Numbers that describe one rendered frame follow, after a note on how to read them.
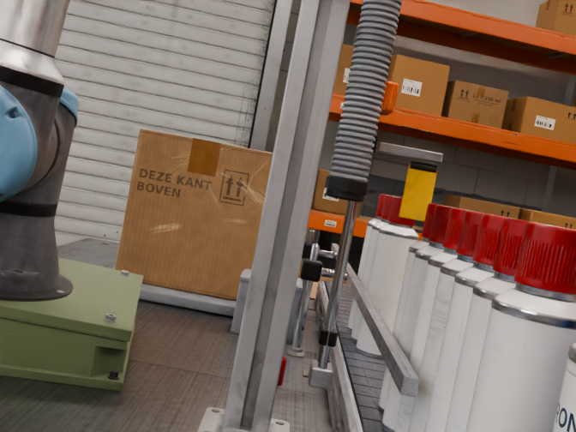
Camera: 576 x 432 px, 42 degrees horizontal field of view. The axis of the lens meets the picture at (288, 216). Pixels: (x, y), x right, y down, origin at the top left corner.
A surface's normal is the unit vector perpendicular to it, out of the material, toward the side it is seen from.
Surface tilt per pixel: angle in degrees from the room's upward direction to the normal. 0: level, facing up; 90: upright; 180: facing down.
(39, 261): 77
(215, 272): 90
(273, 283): 90
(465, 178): 90
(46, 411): 0
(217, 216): 90
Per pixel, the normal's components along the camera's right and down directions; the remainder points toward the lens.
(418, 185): -0.01, 0.05
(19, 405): 0.18, -0.98
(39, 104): 0.84, 0.29
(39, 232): 0.91, -0.04
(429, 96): 0.22, 0.10
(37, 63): 0.78, -0.46
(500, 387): -0.75, -0.11
